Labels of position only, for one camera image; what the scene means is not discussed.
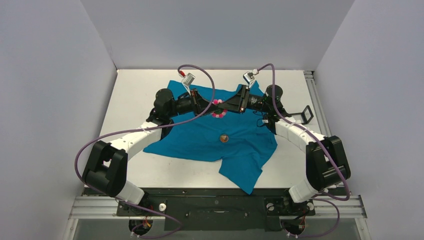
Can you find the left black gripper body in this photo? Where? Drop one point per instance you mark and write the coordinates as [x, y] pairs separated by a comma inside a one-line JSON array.
[[188, 104]]

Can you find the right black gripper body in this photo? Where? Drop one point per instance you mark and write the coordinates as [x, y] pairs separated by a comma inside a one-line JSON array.
[[244, 100]]

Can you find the blue t-shirt garment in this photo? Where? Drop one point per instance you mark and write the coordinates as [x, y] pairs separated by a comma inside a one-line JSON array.
[[248, 149]]

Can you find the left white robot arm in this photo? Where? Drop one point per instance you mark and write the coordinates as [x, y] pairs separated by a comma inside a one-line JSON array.
[[106, 167]]

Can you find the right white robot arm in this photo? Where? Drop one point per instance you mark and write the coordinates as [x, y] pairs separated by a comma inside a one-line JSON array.
[[325, 159]]

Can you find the orange print on shirt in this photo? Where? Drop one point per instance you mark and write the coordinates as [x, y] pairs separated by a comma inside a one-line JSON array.
[[224, 138]]

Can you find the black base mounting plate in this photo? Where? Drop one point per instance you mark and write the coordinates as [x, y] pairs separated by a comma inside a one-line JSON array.
[[168, 210]]

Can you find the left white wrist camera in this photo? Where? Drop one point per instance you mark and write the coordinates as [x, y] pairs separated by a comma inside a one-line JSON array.
[[187, 80]]

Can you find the black square frame stand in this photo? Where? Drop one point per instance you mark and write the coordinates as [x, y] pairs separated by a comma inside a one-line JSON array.
[[304, 117]]

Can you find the aluminium side rail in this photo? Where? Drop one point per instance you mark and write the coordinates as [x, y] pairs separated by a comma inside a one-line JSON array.
[[319, 114]]

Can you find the aluminium front rail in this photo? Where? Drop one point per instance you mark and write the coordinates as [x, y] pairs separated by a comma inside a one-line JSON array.
[[102, 207]]

